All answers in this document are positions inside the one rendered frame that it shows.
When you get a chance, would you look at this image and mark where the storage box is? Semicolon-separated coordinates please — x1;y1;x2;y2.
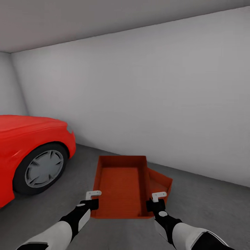
148;168;173;203
90;155;154;219

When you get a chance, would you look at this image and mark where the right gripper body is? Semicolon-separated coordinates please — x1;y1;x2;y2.
146;198;166;213

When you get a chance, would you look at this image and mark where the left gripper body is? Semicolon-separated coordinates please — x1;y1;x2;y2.
80;199;99;211

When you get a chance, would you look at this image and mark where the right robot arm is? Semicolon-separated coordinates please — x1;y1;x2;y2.
146;192;235;250

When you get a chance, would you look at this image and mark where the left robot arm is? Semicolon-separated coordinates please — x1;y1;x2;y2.
17;191;102;250

